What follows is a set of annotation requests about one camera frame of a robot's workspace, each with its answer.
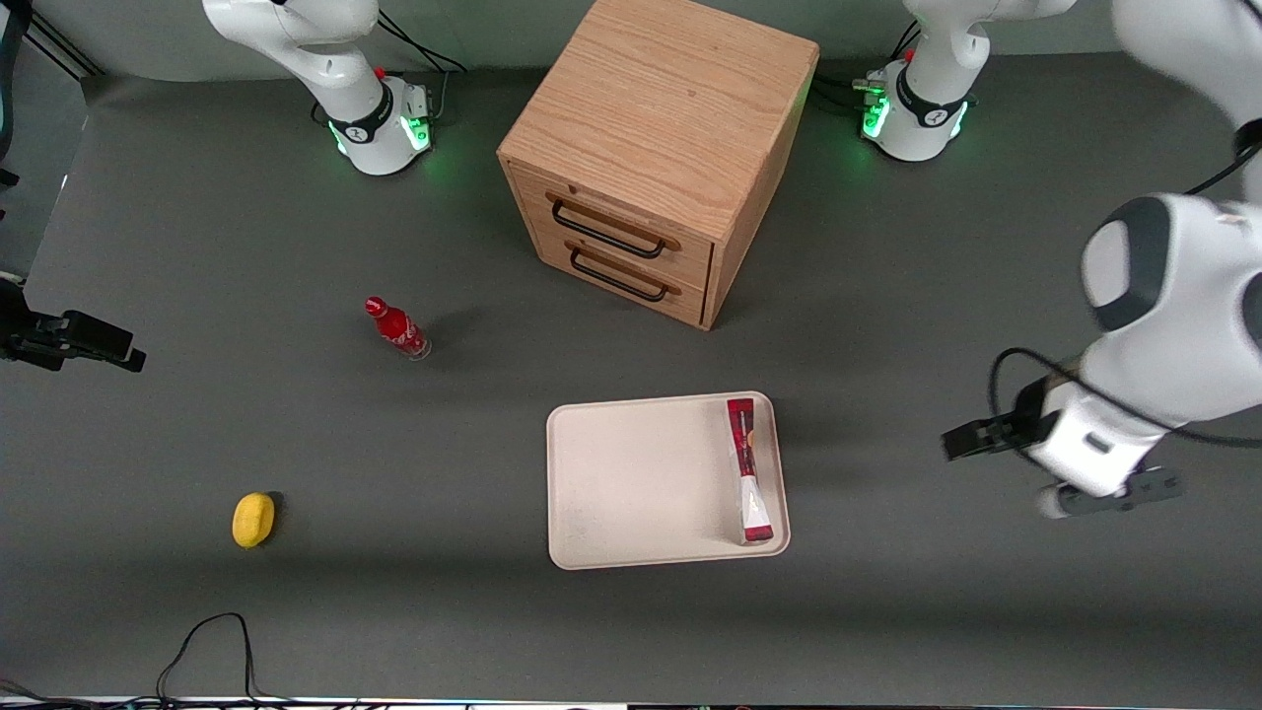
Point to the wooden drawer cabinet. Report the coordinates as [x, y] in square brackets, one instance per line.
[661, 108]

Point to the wooden drawer front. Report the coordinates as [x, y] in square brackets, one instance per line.
[631, 281]
[631, 222]

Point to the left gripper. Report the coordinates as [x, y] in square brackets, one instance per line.
[1025, 418]

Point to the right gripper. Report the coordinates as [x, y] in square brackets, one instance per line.
[39, 339]

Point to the cream rectangular tray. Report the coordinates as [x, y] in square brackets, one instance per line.
[641, 480]

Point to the black metal frame bar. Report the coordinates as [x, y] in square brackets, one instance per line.
[59, 44]

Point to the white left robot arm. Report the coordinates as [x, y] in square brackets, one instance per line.
[1183, 296]

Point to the red soda bottle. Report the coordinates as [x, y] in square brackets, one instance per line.
[398, 329]

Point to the red cookie box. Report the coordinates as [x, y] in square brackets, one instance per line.
[747, 463]

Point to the yellow lemon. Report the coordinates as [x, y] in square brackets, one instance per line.
[252, 520]

